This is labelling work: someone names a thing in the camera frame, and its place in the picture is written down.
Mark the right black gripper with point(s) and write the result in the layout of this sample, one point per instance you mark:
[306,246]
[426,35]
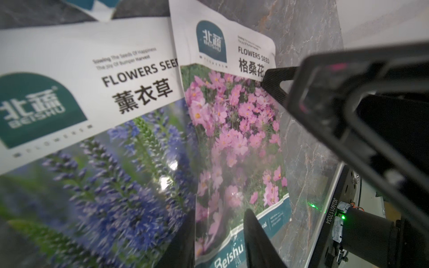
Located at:
[371,108]

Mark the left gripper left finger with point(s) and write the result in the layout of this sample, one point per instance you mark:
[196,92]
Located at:
[181,253]

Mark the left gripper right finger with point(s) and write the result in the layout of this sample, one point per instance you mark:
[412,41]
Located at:
[260,253]

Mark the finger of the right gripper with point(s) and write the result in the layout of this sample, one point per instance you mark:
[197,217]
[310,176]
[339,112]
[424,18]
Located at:
[272,80]

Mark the pink cosmos seed packet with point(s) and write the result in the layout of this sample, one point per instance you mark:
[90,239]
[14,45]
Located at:
[100,10]
[237,124]

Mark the lavender seed packet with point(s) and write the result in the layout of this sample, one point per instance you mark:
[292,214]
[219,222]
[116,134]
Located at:
[95,145]

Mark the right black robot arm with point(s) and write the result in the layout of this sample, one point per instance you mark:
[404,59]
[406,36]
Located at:
[381,242]

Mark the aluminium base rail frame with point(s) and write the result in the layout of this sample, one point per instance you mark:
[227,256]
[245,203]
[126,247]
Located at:
[325,250]

